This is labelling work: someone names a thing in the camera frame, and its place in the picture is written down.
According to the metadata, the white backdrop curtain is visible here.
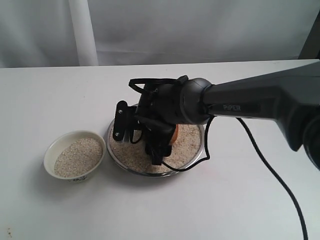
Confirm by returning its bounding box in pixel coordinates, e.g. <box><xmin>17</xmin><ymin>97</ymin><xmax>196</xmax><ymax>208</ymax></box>
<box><xmin>0</xmin><ymin>0</ymin><xmax>320</xmax><ymax>68</ymax></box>

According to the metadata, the brown wooden cup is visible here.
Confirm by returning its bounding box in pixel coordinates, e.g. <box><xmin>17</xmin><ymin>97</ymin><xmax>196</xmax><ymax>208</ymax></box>
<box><xmin>169</xmin><ymin>124</ymin><xmax>179</xmax><ymax>145</ymax></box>

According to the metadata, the white ceramic rice bowl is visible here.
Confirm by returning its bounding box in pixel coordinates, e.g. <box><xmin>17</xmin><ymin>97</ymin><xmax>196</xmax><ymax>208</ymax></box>
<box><xmin>43</xmin><ymin>130</ymin><xmax>107</xmax><ymax>183</ymax></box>

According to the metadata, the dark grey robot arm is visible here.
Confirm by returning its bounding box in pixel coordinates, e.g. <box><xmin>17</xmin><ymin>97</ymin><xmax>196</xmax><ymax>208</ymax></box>
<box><xmin>112</xmin><ymin>62</ymin><xmax>320</xmax><ymax>167</ymax></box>

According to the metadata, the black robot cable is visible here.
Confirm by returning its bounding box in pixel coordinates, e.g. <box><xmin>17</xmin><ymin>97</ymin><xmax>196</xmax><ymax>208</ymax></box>
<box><xmin>128</xmin><ymin>77</ymin><xmax>309</xmax><ymax>240</ymax></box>

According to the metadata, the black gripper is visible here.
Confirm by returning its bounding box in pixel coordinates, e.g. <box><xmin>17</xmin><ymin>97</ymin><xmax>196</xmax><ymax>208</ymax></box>
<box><xmin>112</xmin><ymin>83</ymin><xmax>184</xmax><ymax>166</ymax></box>

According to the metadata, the round steel rice tray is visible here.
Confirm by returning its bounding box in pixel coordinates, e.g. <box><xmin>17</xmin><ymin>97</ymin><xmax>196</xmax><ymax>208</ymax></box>
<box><xmin>105</xmin><ymin>122</ymin><xmax>205</xmax><ymax>178</ymax></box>

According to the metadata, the white vertical pole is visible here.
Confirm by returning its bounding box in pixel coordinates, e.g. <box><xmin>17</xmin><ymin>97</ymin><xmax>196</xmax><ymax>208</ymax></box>
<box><xmin>68</xmin><ymin>0</ymin><xmax>99</xmax><ymax>66</ymax></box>

